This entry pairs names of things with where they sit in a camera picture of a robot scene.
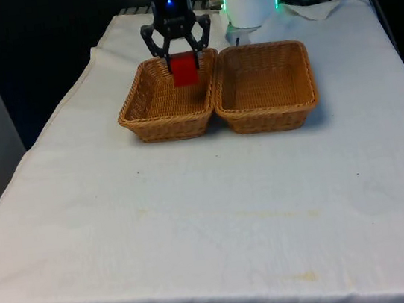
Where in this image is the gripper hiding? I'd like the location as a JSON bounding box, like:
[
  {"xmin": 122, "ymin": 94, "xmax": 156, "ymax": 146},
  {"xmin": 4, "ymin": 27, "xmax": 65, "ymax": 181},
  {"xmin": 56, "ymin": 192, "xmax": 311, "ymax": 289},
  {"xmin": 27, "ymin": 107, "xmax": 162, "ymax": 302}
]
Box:
[{"xmin": 135, "ymin": 0, "xmax": 219, "ymax": 78}]

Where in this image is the red cube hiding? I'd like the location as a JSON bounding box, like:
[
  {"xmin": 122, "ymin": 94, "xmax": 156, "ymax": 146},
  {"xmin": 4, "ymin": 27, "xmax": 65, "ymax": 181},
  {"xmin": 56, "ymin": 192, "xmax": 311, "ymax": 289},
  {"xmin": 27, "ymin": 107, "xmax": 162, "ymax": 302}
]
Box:
[{"xmin": 168, "ymin": 50, "xmax": 201, "ymax": 89}]

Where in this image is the wicker basket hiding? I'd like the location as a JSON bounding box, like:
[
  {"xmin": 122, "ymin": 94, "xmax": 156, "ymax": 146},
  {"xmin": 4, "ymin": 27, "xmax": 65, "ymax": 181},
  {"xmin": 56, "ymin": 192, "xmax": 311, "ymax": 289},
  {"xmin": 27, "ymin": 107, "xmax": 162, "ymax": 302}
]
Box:
[
  {"xmin": 109, "ymin": 47, "xmax": 231, "ymax": 149},
  {"xmin": 206, "ymin": 34, "xmax": 324, "ymax": 141}
]

